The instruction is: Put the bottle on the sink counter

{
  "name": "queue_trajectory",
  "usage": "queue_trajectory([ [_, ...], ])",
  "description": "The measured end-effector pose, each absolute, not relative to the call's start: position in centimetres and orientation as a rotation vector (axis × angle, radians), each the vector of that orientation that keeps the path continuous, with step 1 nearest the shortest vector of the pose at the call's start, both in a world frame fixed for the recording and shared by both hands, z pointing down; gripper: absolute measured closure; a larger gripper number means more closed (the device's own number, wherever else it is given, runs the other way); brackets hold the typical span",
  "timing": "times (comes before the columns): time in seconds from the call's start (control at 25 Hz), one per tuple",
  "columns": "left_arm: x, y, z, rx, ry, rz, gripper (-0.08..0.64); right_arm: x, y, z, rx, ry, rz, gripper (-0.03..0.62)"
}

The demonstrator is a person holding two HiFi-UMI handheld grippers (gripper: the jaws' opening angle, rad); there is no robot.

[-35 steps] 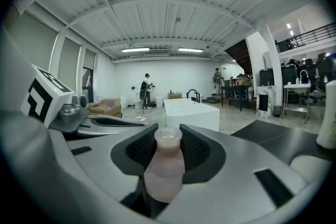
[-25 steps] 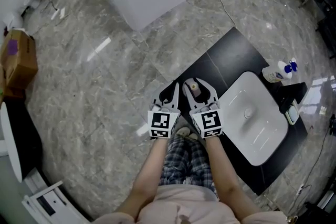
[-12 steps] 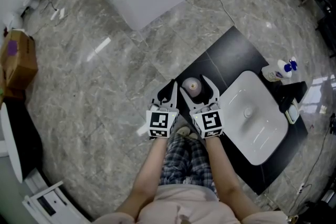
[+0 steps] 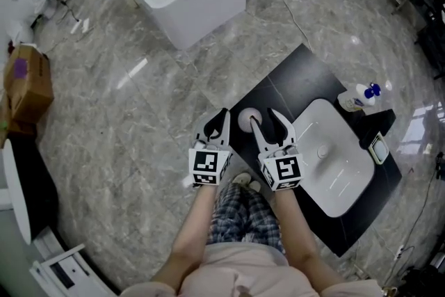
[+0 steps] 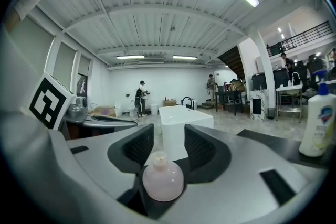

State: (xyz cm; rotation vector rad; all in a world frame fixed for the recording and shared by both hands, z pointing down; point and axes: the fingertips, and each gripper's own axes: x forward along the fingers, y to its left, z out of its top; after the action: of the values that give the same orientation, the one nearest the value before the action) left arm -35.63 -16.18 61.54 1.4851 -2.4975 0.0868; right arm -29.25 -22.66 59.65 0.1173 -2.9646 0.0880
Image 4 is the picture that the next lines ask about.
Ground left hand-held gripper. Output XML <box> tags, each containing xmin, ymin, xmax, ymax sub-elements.
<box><xmin>188</xmin><ymin>108</ymin><xmax>234</xmax><ymax>188</ymax></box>

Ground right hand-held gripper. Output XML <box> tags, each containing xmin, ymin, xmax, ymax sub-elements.
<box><xmin>250</xmin><ymin>107</ymin><xmax>305</xmax><ymax>193</ymax></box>

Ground round white pump bottle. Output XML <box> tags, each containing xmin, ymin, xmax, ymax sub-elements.
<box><xmin>237</xmin><ymin>107</ymin><xmax>264</xmax><ymax>134</ymax></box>

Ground white bottle blue cap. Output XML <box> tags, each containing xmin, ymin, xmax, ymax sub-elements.
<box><xmin>336</xmin><ymin>82</ymin><xmax>382</xmax><ymax>113</ymax></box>

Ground person's right forearm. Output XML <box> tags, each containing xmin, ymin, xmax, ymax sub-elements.
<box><xmin>273</xmin><ymin>188</ymin><xmax>346</xmax><ymax>284</ymax></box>

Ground person's left forearm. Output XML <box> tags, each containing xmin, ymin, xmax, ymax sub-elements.
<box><xmin>169</xmin><ymin>184</ymin><xmax>219</xmax><ymax>291</ymax></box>

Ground black sink counter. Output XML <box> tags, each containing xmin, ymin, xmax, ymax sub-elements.
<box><xmin>228</xmin><ymin>42</ymin><xmax>404</xmax><ymax>259</ymax></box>

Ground white sink basin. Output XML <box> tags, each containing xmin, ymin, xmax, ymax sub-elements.
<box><xmin>291</xmin><ymin>97</ymin><xmax>377</xmax><ymax>219</ymax></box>

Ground beige slipper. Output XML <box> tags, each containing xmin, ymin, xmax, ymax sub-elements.
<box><xmin>231</xmin><ymin>172</ymin><xmax>262</xmax><ymax>193</ymax></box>

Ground plaid trousers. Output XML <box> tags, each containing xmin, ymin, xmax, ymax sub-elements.
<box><xmin>206</xmin><ymin>182</ymin><xmax>285</xmax><ymax>252</ymax></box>

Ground green white soap dish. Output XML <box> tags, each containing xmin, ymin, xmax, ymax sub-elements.
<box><xmin>368</xmin><ymin>133</ymin><xmax>389</xmax><ymax>165</ymax></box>

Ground pink shirt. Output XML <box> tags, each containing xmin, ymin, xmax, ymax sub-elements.
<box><xmin>119</xmin><ymin>241</ymin><xmax>384</xmax><ymax>297</ymax></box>

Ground white power strip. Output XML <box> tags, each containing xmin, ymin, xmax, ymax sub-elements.
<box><xmin>70</xmin><ymin>18</ymin><xmax>90</xmax><ymax>35</ymax></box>

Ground brown cardboard box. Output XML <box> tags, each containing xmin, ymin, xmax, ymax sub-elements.
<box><xmin>2</xmin><ymin>43</ymin><xmax>55</xmax><ymax>125</ymax></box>

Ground white drawer cabinet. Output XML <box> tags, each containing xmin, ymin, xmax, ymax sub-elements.
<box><xmin>29</xmin><ymin>243</ymin><xmax>118</xmax><ymax>297</ymax></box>

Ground thin black floor cable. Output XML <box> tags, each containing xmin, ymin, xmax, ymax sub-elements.
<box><xmin>381</xmin><ymin>155</ymin><xmax>445</xmax><ymax>289</ymax></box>

